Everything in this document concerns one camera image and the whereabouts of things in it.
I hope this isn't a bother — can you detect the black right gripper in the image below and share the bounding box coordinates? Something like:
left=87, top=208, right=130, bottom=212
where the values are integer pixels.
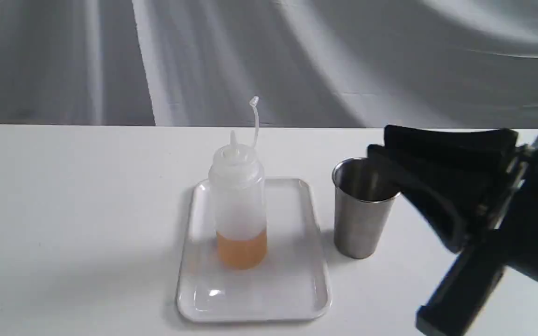
left=367, top=125, right=538, bottom=282

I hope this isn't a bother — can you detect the stainless steel cup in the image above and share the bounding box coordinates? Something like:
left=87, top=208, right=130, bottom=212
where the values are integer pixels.
left=332, top=157, right=400, bottom=259

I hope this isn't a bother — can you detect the grey backdrop cloth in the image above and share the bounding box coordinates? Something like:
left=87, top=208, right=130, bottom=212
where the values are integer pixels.
left=0, top=0, right=538, bottom=128

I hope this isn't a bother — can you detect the white rectangular plastic tray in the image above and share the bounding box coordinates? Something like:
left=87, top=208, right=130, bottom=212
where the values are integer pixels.
left=176, top=178, right=333, bottom=323

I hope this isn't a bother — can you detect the translucent squeeze bottle amber liquid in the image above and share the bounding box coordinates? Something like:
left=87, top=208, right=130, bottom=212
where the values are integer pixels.
left=208, top=96, right=268, bottom=270

